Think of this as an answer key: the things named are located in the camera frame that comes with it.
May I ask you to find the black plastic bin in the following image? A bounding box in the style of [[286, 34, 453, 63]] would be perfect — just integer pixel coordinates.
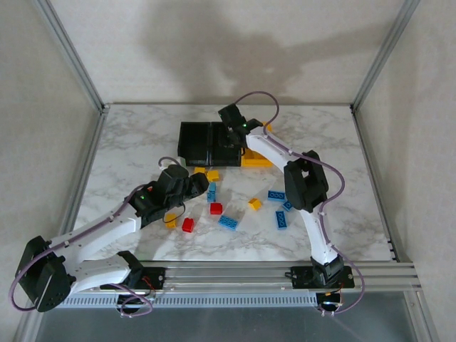
[[209, 120, 246, 167], [177, 120, 214, 167]]

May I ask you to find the yellow plastic bin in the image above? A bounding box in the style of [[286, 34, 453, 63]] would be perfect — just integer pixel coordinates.
[[241, 122, 274, 168]]

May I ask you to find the thin black left gripper cable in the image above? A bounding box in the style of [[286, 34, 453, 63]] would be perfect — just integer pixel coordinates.
[[164, 202, 187, 226]]

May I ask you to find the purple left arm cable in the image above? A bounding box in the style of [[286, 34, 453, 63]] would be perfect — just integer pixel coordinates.
[[9, 157, 176, 318]]

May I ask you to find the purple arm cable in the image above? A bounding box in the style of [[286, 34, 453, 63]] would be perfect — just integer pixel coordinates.
[[233, 90, 366, 316], [9, 157, 176, 318]]

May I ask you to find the aluminium side rail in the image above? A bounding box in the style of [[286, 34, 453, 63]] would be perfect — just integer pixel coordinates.
[[351, 105, 402, 263], [58, 106, 110, 243]]

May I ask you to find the red black wire bundle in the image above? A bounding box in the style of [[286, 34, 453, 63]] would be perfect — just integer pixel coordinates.
[[140, 276, 157, 299]]

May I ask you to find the wide aluminium base rail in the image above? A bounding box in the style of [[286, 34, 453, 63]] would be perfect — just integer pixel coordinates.
[[60, 261, 425, 296]]

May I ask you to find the grey slotted cable duct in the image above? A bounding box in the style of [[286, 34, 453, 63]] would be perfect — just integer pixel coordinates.
[[56, 292, 318, 309]]

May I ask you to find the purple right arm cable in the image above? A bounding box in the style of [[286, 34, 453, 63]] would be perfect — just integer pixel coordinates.
[[233, 90, 366, 316]]

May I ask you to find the aluminium frame post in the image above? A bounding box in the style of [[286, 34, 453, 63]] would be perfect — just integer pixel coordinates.
[[351, 0, 423, 111], [33, 0, 110, 112]]

